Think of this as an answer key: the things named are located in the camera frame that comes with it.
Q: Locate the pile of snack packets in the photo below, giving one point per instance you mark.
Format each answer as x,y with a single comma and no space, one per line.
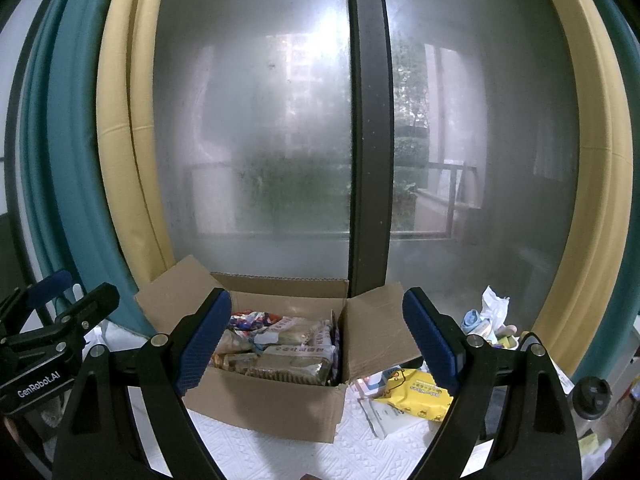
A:
295,360

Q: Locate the white paper packet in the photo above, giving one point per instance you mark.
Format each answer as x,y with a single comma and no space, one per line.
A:
390,417

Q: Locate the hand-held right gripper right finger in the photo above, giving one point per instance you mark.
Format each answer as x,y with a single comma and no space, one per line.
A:
432,342

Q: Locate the white textured table cover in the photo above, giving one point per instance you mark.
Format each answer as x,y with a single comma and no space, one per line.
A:
280,455

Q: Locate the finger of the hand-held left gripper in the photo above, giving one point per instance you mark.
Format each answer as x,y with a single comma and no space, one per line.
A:
95,302
50,287

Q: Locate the blue white plastic bag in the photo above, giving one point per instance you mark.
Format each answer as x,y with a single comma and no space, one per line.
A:
477,327

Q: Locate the teal curtain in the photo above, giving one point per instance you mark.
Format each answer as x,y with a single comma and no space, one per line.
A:
65,160
630,160

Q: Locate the steel thermos bottle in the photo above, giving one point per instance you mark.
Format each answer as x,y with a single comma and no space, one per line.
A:
592,396

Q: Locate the yellow curtain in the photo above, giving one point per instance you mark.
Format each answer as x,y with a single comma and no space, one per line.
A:
125,160
595,185

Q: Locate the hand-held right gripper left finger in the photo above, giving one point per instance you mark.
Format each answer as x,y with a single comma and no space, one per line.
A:
205,340

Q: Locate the frosted glass sliding door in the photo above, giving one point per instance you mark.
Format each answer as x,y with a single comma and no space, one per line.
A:
260,110

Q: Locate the cardboard box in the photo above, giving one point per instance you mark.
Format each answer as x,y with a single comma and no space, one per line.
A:
260,405

